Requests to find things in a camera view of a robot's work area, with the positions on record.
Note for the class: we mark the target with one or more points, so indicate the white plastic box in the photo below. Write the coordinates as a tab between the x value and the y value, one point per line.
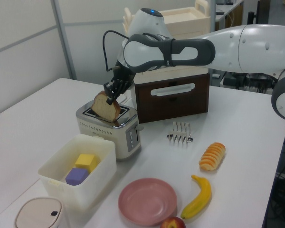
95	187

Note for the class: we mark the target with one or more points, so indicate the orange striped bread roll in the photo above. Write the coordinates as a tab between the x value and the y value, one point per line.
212	156

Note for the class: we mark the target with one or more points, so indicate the red apple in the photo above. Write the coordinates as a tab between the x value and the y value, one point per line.
173	223

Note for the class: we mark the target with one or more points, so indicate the yellow foam cube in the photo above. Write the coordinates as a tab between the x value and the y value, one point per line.
85	161

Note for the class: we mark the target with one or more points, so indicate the metal toast rack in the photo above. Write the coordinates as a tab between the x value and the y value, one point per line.
180	133

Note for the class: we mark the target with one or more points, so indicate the wooden background desk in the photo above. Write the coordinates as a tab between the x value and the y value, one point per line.
230	12

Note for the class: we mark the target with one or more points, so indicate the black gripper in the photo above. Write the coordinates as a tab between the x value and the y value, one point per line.
122	73

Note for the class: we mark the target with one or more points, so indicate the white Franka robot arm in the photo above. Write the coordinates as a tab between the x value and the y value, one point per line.
251	47

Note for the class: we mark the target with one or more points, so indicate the purple foam cube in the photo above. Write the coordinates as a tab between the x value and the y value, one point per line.
77	177

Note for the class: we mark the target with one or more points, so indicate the small white lidded bin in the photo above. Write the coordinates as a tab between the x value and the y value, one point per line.
38	213

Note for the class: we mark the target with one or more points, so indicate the pink plate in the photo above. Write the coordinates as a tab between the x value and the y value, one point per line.
147	202

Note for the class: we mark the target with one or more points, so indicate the yellow banana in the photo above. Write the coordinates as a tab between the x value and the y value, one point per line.
202	192

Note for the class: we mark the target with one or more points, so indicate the brown wooden bread box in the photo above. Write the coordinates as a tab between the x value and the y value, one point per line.
171	107

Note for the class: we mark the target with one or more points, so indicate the bread slice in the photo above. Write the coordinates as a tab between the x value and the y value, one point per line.
104	110

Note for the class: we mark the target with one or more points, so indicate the black background stand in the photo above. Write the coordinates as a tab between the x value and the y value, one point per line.
252	17

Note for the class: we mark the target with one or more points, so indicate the cream and chrome toaster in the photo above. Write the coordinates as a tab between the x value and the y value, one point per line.
104	135

